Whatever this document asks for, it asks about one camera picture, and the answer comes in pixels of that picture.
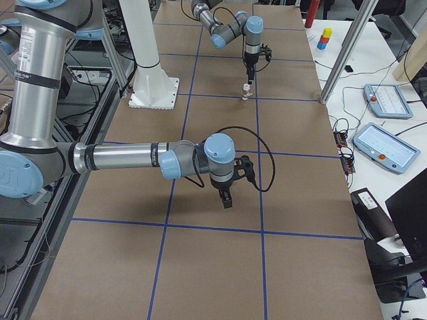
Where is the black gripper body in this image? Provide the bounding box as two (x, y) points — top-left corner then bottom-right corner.
(211, 181), (233, 197)
(243, 52), (258, 69)

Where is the brass white PPR valve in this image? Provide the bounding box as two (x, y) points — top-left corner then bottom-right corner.
(242, 83), (253, 101)

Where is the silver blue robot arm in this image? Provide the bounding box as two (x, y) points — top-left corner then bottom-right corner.
(187, 1), (272, 85)
(1, 1), (238, 208)

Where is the blue wooden block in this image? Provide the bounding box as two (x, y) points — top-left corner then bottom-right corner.
(316, 42), (327, 50)

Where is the red wooden block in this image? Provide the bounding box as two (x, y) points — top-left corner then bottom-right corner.
(319, 35), (330, 45)

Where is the yellow wooden block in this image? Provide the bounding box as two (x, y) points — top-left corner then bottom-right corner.
(322, 27), (333, 39)

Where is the red cylinder bottle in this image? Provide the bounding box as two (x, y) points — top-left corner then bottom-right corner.
(304, 0), (321, 29)

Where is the small black box device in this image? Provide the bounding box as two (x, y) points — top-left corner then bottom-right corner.
(344, 65), (354, 73)

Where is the orange circuit board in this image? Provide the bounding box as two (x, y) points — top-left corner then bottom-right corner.
(333, 131), (356, 175)

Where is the far teach pendant tablet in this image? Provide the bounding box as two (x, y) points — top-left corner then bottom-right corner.
(364, 84), (413, 119)

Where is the teach pendant tablet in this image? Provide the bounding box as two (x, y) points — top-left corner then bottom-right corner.
(352, 123), (421, 174)
(364, 84), (413, 119)

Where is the black brown box device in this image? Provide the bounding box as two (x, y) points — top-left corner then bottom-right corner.
(350, 188), (398, 242)

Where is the near teach pendant tablet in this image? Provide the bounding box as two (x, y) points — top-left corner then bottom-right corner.
(352, 123), (421, 174)

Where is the black monitor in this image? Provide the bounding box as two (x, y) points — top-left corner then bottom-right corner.
(386, 169), (427, 259)

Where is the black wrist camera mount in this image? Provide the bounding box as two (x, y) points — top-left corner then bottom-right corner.
(233, 155), (258, 189)
(258, 43), (272, 63)

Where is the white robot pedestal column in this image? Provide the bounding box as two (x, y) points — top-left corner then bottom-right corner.
(119, 0), (179, 110)

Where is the aluminium frame post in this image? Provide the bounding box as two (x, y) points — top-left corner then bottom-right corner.
(320, 0), (378, 105)

